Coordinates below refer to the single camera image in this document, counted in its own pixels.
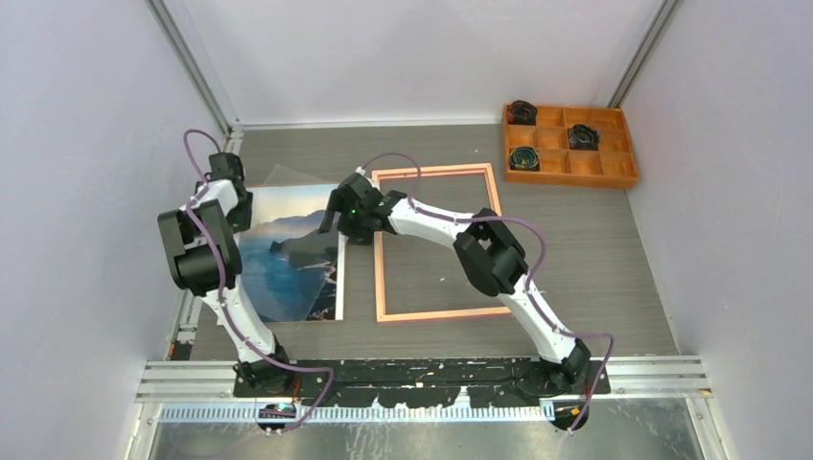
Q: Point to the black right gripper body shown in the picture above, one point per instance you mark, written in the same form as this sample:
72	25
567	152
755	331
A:
351	223

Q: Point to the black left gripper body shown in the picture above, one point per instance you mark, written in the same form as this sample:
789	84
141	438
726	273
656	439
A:
242	217

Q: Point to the clear plastic sheet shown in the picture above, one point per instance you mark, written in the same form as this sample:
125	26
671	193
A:
298	247

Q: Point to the mountain landscape photo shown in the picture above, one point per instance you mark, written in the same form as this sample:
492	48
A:
289	254

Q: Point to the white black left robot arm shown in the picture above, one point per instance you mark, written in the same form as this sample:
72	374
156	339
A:
199	240

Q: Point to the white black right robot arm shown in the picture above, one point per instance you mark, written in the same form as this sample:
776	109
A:
491	256

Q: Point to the blue green tape roll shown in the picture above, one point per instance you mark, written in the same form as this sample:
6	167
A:
524	158

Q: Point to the black tape roll top-left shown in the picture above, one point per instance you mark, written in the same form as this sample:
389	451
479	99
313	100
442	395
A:
521	113

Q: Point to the black tape roll middle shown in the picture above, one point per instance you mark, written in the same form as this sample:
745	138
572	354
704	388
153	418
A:
583	137

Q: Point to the orange compartment tray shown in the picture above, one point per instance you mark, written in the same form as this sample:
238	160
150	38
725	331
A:
613	166

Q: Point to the aluminium left rail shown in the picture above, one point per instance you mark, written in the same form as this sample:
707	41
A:
185	328

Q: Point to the aluminium rail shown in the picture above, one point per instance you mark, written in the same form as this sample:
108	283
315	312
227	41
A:
185	328
198	391

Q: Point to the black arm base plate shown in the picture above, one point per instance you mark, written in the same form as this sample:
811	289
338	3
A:
430	383

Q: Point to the aluminium front rail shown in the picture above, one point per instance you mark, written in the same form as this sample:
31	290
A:
198	391

